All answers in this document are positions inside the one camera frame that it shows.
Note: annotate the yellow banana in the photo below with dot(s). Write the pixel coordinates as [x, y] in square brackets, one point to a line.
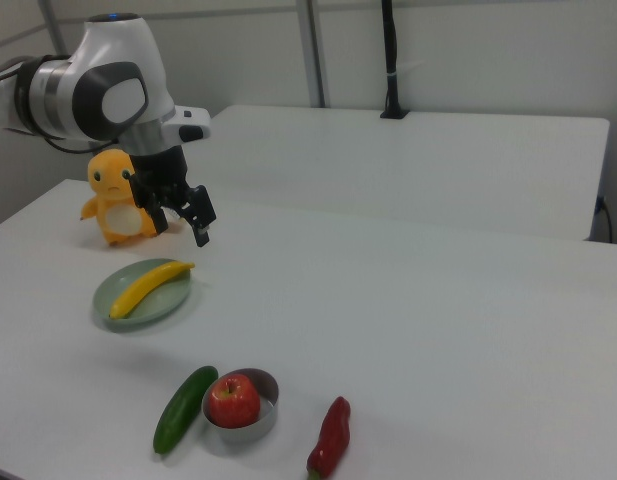
[143, 287]

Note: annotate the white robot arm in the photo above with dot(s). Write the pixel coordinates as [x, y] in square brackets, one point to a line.
[113, 60]

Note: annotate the black pole stand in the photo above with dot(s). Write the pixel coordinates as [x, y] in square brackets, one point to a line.
[392, 60]

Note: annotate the light green plastic plate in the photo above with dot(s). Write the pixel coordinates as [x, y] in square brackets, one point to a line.
[160, 302]

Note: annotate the white rectangular table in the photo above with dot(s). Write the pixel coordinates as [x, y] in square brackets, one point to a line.
[413, 165]

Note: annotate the round metal bowl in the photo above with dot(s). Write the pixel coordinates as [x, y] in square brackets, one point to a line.
[243, 434]

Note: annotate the grey metal frame post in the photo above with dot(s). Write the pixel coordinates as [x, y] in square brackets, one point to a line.
[313, 50]
[55, 25]

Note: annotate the red chili pepper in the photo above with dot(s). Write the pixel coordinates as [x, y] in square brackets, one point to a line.
[333, 435]

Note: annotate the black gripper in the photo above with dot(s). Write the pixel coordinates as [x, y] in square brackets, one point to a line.
[160, 172]

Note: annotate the orange plush toy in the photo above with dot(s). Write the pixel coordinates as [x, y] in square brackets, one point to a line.
[113, 200]

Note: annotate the red apple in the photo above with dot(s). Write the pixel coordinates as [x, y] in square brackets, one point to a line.
[234, 402]

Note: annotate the green cucumber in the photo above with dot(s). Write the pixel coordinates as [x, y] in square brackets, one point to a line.
[183, 410]

